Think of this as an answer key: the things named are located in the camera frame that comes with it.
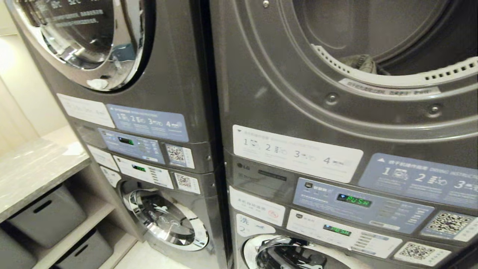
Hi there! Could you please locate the grey stacked washer dryer unit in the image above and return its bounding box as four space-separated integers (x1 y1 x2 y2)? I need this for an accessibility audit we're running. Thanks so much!
4 0 229 269
209 0 478 269

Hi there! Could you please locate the marble top shelf unit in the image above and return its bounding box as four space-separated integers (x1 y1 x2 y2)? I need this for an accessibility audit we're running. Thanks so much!
0 125 139 269

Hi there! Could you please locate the round chrome dryer door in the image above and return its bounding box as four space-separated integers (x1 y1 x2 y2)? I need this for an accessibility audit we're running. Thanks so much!
5 0 155 92

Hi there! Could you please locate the grey storage bin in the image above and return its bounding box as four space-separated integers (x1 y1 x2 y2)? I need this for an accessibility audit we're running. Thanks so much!
7 184 87 248
0 229 38 269
55 229 114 269

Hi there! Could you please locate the round chrome washer door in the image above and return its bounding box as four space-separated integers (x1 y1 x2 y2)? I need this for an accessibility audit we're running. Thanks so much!
242 235 368 269
120 182 209 251

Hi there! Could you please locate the olive green clothing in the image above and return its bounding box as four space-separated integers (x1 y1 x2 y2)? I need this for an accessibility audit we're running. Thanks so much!
339 54 391 75

